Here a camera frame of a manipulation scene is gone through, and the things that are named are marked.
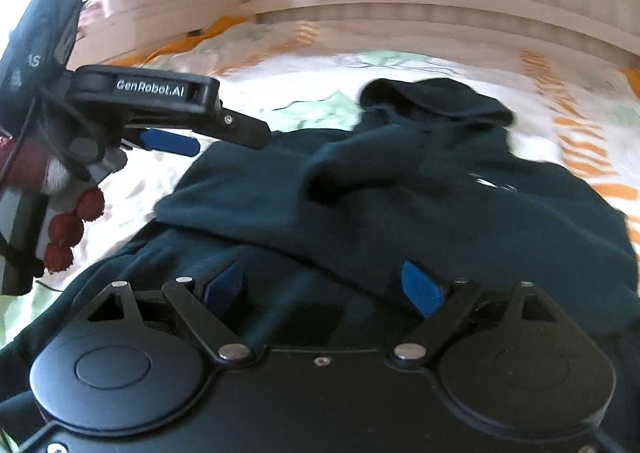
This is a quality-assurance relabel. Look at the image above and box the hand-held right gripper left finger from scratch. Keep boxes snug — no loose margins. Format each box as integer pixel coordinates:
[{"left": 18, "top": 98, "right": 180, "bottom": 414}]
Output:
[{"left": 86, "top": 260, "right": 258, "bottom": 364}]

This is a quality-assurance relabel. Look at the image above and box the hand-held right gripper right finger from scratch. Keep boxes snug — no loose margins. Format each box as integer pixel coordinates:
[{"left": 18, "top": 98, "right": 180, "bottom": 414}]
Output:
[{"left": 392, "top": 260, "right": 563, "bottom": 366}]

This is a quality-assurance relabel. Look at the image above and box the dark hoodie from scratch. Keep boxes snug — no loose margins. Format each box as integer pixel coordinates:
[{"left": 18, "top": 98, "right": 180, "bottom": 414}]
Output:
[{"left": 0, "top": 78, "right": 640, "bottom": 453}]

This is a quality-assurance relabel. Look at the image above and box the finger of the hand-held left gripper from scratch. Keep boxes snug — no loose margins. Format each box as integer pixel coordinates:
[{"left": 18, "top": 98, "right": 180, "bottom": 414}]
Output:
[
  {"left": 131, "top": 128, "right": 202, "bottom": 157},
  {"left": 215, "top": 106, "right": 272, "bottom": 150}
]

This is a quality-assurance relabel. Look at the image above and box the printed bed sheet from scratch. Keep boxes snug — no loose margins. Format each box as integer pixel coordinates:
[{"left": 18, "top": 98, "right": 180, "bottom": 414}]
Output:
[{"left": 0, "top": 16, "right": 640, "bottom": 334}]

